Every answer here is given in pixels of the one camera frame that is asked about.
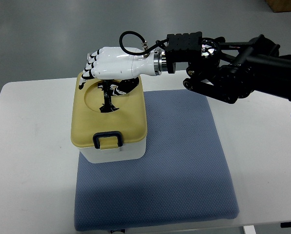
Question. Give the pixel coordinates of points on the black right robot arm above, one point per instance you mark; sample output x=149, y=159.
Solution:
x=225, y=71

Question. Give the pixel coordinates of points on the brown cardboard box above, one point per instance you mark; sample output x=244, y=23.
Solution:
x=279, y=6

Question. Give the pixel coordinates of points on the blue padded mat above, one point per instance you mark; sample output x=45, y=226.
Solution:
x=182, y=177

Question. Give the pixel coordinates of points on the white storage box body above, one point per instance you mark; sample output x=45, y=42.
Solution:
x=128, y=151

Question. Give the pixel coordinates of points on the yellow storage box lid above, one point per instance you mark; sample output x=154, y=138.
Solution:
x=129, y=119

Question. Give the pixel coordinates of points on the white table leg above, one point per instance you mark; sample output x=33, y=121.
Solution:
x=249, y=229

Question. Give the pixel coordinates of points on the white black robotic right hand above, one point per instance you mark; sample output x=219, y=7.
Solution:
x=112, y=63

